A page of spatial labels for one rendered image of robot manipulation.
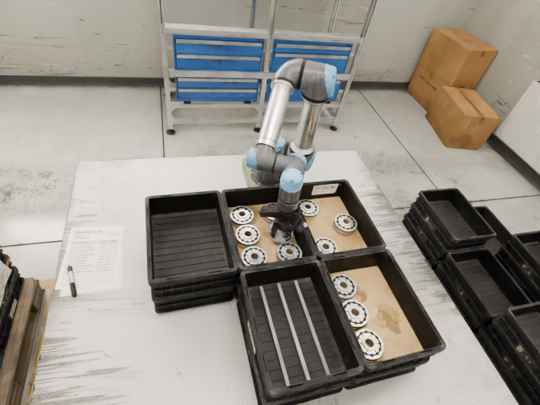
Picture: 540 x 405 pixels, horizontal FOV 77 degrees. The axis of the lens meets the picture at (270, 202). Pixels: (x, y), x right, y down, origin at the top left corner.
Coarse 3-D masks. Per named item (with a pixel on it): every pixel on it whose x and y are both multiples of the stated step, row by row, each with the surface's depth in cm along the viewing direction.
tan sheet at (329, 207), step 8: (312, 200) 161; (320, 200) 161; (328, 200) 162; (336, 200) 163; (320, 208) 158; (328, 208) 158; (336, 208) 159; (344, 208) 160; (320, 216) 154; (328, 216) 155; (312, 224) 150; (320, 224) 151; (328, 224) 151; (312, 232) 147; (320, 232) 148; (328, 232) 148; (336, 232) 149; (336, 240) 146; (344, 240) 146; (352, 240) 147; (360, 240) 148; (344, 248) 143; (352, 248) 144
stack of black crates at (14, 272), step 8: (0, 256) 162; (8, 256) 169; (16, 272) 175; (8, 280) 168; (16, 280) 177; (8, 288) 167; (16, 288) 175; (8, 296) 166; (16, 296) 176; (8, 304) 165; (16, 304) 174; (0, 312) 159; (8, 312) 166; (0, 320) 157; (8, 320) 166; (0, 328) 156; (8, 328) 165; (0, 336) 158; (8, 336) 163; (0, 344) 156
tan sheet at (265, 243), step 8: (232, 208) 150; (256, 208) 152; (256, 216) 149; (256, 224) 146; (264, 224) 146; (264, 232) 143; (264, 240) 140; (240, 248) 136; (264, 248) 137; (272, 248) 138; (272, 256) 135
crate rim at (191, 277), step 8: (192, 192) 139; (200, 192) 140; (208, 192) 141; (216, 192) 141; (224, 216) 133; (224, 224) 130; (232, 248) 123; (232, 256) 121; (200, 272) 114; (208, 272) 115; (216, 272) 115; (224, 272) 116; (232, 272) 117; (152, 280) 110; (160, 280) 110; (168, 280) 111; (176, 280) 112; (184, 280) 113; (192, 280) 114
